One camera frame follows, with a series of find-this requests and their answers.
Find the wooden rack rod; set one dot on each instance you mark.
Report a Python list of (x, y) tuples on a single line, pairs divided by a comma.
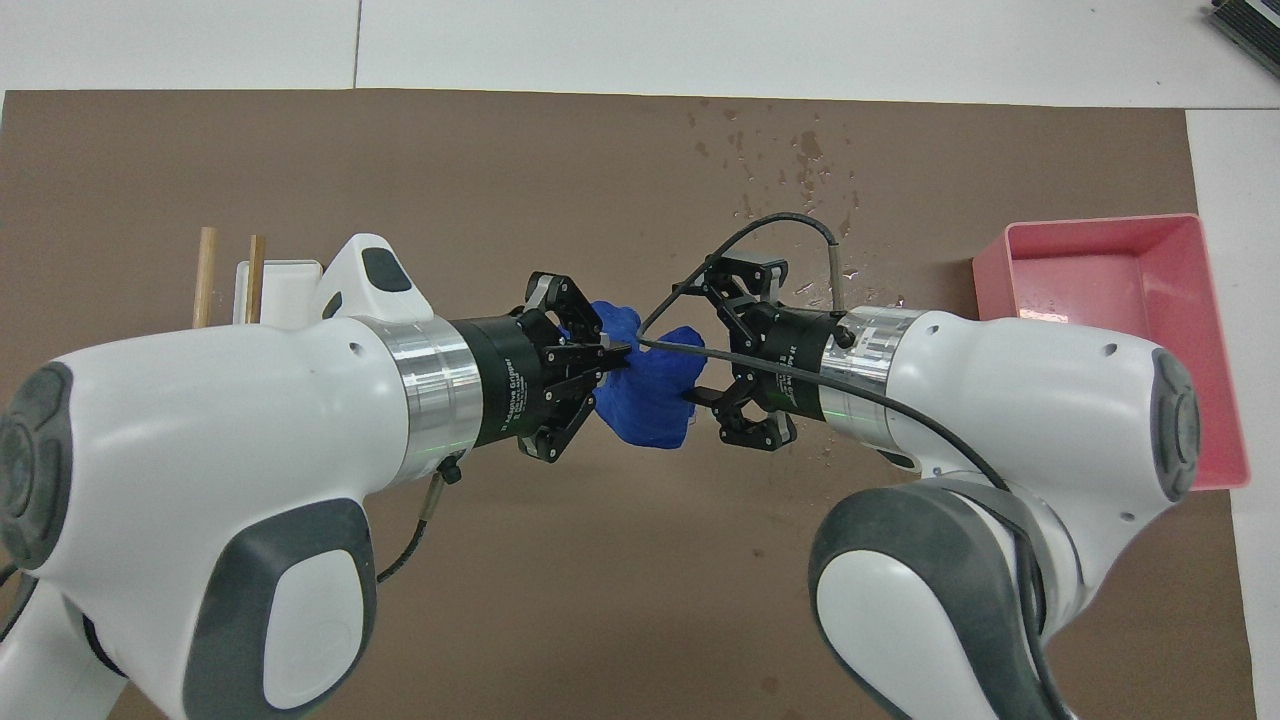
[(256, 275), (206, 270)]

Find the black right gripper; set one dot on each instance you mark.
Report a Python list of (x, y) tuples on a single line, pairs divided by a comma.
[(785, 360)]

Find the white rack with wooden bars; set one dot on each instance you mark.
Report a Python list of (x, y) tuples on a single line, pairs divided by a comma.
[(290, 285)]

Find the pink plastic bin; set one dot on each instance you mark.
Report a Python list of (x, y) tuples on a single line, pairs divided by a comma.
[(1100, 270)]

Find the brown table mat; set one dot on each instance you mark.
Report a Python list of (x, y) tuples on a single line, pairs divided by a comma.
[(500, 180)]

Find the blue towel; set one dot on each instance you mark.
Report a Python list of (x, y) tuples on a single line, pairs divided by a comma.
[(650, 400)]

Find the grey striped device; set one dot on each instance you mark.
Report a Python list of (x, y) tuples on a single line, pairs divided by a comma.
[(1250, 20)]

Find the water puddle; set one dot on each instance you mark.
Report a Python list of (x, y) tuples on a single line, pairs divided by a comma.
[(850, 272)]

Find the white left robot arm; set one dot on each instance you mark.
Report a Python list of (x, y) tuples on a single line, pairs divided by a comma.
[(200, 420)]

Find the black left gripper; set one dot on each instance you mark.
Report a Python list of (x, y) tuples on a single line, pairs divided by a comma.
[(505, 380)]

